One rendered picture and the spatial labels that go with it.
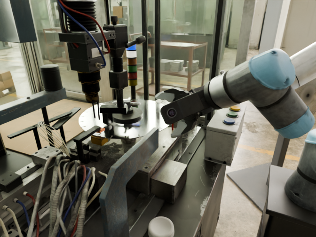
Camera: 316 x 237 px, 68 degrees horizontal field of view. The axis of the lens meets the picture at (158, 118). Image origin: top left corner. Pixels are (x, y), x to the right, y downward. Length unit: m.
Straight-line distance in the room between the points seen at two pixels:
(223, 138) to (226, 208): 1.02
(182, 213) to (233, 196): 1.24
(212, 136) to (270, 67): 0.50
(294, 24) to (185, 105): 3.20
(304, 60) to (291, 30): 3.02
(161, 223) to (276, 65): 0.48
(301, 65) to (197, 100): 0.26
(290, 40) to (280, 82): 3.23
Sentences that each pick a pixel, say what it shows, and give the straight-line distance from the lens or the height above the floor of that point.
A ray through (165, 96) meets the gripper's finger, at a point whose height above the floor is 1.08.
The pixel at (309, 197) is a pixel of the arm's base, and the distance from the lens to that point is 0.85.
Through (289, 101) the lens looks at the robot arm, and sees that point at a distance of 0.50.
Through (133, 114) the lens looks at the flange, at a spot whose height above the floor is 0.96.
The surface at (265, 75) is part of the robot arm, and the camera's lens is 0.45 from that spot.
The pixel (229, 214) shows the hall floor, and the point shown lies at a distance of 1.82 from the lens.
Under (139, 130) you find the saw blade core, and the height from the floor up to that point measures 0.95.
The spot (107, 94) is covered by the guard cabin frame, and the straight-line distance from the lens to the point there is 1.45.
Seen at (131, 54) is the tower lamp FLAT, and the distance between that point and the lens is 1.06.
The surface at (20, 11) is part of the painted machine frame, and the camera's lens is 0.67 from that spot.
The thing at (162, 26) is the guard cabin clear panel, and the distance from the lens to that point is 1.20.
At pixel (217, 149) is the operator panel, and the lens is 0.92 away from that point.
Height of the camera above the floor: 1.29
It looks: 25 degrees down
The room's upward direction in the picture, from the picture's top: straight up
